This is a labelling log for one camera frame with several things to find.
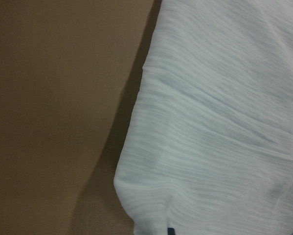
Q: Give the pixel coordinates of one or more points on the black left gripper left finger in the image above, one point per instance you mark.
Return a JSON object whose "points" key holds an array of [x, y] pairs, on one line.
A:
{"points": [[170, 231]]}

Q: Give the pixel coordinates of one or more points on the light blue button-up shirt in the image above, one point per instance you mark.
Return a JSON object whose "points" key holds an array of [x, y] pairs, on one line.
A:
{"points": [[209, 149]]}

